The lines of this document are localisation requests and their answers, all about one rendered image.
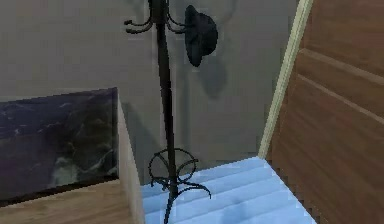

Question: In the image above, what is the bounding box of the black coat stand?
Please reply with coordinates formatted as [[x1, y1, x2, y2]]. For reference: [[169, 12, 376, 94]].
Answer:
[[123, 0, 213, 224]]

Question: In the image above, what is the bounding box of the black hat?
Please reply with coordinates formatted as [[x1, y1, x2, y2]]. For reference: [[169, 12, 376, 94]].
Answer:
[[184, 4, 219, 68]]

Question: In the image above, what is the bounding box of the dark marble top counter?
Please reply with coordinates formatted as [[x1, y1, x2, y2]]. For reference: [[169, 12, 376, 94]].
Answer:
[[0, 87, 146, 224]]

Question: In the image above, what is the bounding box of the brown wooden door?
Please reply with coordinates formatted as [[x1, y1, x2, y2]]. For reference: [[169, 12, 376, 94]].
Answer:
[[258, 0, 384, 224]]

